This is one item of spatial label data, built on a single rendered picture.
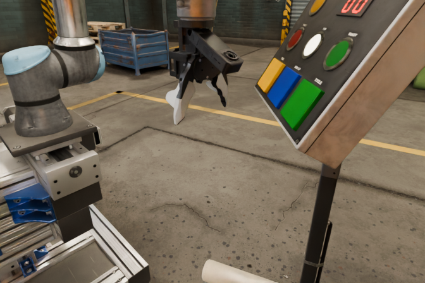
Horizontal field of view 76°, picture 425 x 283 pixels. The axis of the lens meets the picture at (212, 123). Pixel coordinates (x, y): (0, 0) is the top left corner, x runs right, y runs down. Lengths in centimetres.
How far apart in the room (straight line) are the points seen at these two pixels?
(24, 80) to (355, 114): 78
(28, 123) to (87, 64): 24
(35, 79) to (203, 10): 52
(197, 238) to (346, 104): 129
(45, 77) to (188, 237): 109
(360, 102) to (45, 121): 78
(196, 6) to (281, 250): 131
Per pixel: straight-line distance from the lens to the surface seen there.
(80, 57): 92
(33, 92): 89
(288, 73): 57
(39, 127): 90
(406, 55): 46
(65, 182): 84
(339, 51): 48
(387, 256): 175
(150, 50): 519
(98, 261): 132
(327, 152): 46
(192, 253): 153
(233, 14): 894
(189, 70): 53
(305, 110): 45
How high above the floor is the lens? 116
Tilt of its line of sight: 24 degrees down
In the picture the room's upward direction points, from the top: straight up
